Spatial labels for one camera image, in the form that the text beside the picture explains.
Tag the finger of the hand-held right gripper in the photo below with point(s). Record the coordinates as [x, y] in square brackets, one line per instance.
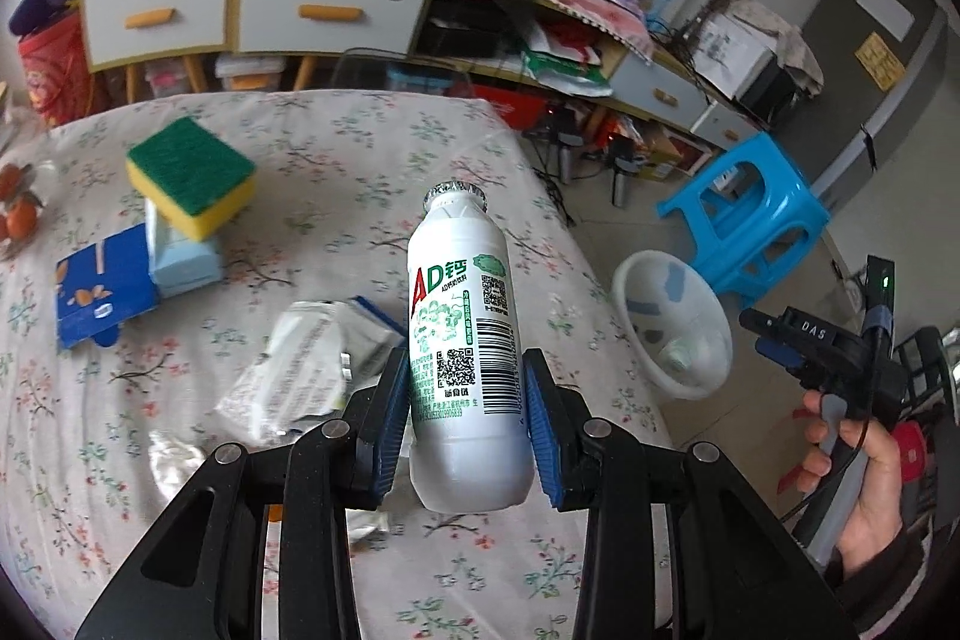
[780, 356]
[761, 321]

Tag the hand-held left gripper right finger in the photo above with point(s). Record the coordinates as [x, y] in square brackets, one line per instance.
[541, 430]

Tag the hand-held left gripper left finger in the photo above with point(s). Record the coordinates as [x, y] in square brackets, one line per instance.
[394, 404]

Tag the white plastic drink bottle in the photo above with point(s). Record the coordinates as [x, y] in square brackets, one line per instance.
[465, 310]

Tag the white plastic basin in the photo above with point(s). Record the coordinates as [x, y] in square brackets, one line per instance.
[645, 280]

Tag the light blue drink carton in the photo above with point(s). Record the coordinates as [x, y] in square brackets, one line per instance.
[180, 261]

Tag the blue almond print box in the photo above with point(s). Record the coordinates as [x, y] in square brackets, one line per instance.
[97, 287]

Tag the person's right forearm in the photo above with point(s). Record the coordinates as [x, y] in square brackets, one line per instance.
[900, 572]

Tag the person's right hand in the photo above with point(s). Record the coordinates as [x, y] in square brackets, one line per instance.
[877, 482]

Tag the crumpled silver white wrapper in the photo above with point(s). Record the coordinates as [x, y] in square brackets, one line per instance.
[292, 355]

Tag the blue plastic stool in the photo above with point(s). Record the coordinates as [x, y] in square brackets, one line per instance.
[750, 156]

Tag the clear plastic wrapper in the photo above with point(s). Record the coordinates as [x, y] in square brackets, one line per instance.
[176, 460]

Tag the floral tablecloth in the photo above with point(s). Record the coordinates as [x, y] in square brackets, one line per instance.
[337, 160]

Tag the low wooden media cabinet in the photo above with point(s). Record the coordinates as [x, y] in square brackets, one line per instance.
[660, 85]

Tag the white cardboard box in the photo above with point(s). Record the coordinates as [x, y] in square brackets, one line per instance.
[731, 51]

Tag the grey door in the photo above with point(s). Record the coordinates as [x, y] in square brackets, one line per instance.
[877, 63]

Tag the dried branches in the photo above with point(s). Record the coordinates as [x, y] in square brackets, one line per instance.
[720, 6]

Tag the yellow and green sponge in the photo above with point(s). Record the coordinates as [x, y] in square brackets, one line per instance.
[187, 160]

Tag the green and white bag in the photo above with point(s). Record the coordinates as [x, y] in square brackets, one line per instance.
[562, 70]

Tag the glass jar with wooden lid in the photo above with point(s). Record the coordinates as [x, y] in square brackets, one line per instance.
[15, 246]

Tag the red bag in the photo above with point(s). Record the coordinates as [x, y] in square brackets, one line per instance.
[52, 70]

